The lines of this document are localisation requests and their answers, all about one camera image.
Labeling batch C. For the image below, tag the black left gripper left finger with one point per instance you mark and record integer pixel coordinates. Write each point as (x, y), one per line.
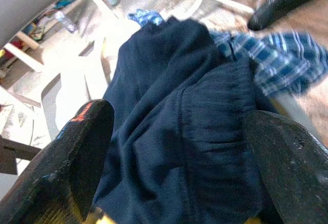
(51, 162)

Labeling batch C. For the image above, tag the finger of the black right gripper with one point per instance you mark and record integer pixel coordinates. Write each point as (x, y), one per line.
(282, 1)

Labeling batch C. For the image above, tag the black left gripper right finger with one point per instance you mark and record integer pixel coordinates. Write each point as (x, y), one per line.
(294, 172)

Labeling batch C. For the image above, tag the blue plaid shirt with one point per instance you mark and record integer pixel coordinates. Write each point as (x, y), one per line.
(282, 60)

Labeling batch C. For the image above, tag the navy blue garment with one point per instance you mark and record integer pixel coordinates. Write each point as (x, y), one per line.
(179, 106)

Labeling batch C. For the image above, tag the dark wooden chair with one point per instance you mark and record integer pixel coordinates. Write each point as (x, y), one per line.
(10, 157)

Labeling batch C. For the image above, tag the yellow garment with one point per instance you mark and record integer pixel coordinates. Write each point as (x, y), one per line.
(94, 216)

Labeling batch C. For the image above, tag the clear plastic bottle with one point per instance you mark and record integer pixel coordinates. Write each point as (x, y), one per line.
(65, 21)

